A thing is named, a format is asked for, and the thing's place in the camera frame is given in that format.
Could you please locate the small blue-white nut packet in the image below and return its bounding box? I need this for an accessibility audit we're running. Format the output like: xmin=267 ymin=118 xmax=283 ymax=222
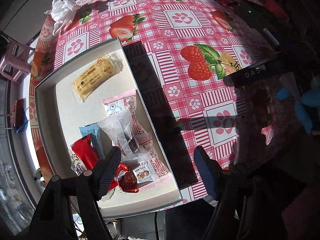
xmin=129 ymin=159 xmax=161 ymax=183

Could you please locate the person's right hand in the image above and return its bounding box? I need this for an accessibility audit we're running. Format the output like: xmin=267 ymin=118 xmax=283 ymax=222
xmin=276 ymin=83 xmax=320 ymax=135

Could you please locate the yellow biscuit packet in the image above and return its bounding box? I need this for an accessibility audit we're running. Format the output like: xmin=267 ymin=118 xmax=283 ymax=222
xmin=71 ymin=52 xmax=124 ymax=103

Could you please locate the red and blue carton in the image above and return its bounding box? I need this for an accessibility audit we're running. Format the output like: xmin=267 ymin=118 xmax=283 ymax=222
xmin=10 ymin=98 xmax=28 ymax=133

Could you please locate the pink and white packet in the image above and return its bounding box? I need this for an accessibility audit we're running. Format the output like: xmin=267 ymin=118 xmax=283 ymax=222
xmin=102 ymin=92 xmax=137 ymax=117

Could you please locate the red and white printed packet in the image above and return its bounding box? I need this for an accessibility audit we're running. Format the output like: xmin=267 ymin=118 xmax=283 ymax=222
xmin=129 ymin=116 xmax=173 ymax=179

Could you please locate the white crumpled plastic bag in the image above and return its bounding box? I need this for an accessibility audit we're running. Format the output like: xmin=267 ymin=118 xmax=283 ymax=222
xmin=44 ymin=0 xmax=107 ymax=37

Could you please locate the red round candy packet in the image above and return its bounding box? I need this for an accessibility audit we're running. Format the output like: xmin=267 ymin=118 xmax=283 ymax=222
xmin=109 ymin=163 xmax=140 ymax=193

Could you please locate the clear packet with dark snack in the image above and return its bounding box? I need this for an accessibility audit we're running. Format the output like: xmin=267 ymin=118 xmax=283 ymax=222
xmin=97 ymin=109 xmax=140 ymax=163

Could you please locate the light blue packet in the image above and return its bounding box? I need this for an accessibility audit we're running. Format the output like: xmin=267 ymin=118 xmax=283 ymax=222
xmin=79 ymin=124 xmax=106 ymax=160

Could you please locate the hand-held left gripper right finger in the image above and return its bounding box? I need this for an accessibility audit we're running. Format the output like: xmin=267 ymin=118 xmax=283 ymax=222
xmin=194 ymin=146 xmax=253 ymax=240

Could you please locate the red plastic container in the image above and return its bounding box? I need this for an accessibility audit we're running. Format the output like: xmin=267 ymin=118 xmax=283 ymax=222
xmin=264 ymin=0 xmax=287 ymax=19

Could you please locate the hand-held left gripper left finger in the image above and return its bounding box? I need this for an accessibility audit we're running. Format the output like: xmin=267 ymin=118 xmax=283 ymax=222
xmin=29 ymin=146 xmax=122 ymax=240

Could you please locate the beige snack packet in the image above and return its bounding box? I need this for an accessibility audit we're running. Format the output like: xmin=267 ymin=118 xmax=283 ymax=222
xmin=218 ymin=51 xmax=242 ymax=70

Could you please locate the black chair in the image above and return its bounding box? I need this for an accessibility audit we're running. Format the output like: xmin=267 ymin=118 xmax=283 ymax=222
xmin=165 ymin=197 xmax=225 ymax=240

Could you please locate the red snack packet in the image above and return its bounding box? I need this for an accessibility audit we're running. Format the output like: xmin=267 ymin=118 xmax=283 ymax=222
xmin=71 ymin=133 xmax=101 ymax=176

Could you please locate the strawberry print tablecloth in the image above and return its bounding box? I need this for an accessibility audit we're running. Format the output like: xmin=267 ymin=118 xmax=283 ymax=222
xmin=29 ymin=0 xmax=308 ymax=203

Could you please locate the white box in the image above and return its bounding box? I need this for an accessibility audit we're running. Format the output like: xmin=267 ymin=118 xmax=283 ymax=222
xmin=34 ymin=36 xmax=183 ymax=218

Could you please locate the pink plastic stool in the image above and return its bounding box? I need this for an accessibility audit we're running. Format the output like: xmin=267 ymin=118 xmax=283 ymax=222
xmin=0 ymin=42 xmax=36 ymax=81

